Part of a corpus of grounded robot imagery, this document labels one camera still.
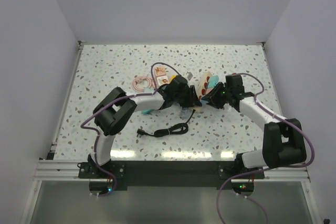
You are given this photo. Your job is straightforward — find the light teal charger plug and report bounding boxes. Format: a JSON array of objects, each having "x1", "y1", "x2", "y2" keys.
[{"x1": 207, "y1": 76, "x2": 219, "y2": 89}]

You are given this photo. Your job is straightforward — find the white cube socket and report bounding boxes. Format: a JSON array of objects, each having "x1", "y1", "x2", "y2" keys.
[{"x1": 156, "y1": 75, "x2": 170, "y2": 86}]

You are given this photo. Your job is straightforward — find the black power cord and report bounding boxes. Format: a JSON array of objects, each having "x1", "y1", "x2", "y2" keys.
[{"x1": 135, "y1": 108, "x2": 196, "y2": 138}]

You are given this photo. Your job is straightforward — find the teal triangular power strip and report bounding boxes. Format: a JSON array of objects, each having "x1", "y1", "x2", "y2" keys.
[{"x1": 141, "y1": 88, "x2": 154, "y2": 115}]

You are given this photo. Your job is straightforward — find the pink coiled cable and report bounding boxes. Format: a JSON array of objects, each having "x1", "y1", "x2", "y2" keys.
[{"x1": 132, "y1": 76, "x2": 155, "y2": 93}]

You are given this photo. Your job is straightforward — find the beige power strip red sockets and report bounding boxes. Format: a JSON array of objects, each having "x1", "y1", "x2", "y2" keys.
[{"x1": 195, "y1": 71, "x2": 213, "y2": 102}]

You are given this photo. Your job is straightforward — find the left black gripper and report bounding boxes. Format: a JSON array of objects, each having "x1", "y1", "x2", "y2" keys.
[{"x1": 173, "y1": 84, "x2": 201, "y2": 108}]

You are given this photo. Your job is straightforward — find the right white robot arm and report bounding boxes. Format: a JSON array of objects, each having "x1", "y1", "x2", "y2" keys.
[{"x1": 201, "y1": 74, "x2": 307, "y2": 178}]

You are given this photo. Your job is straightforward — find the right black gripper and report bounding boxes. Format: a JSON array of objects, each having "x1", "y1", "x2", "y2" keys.
[{"x1": 202, "y1": 82, "x2": 232, "y2": 110}]

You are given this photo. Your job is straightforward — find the yellow cube socket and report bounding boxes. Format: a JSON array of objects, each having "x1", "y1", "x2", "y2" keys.
[{"x1": 170, "y1": 75, "x2": 177, "y2": 83}]

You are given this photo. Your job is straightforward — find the pink cube socket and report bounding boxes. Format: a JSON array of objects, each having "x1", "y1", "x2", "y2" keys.
[{"x1": 154, "y1": 66, "x2": 166, "y2": 76}]

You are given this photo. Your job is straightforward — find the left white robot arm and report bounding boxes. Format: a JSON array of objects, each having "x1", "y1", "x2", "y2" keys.
[{"x1": 81, "y1": 75, "x2": 202, "y2": 178}]

